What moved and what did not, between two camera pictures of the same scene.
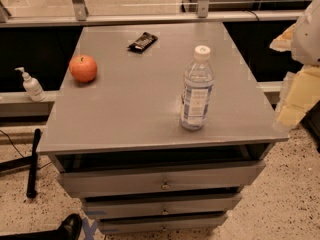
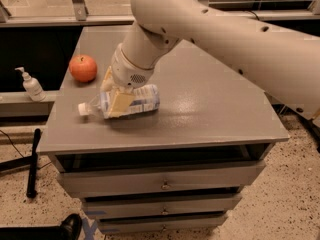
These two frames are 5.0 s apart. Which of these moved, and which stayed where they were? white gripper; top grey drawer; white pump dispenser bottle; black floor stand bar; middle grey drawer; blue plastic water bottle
Moved: blue plastic water bottle; white gripper
Stayed: middle grey drawer; top grey drawer; black floor stand bar; white pump dispenser bottle
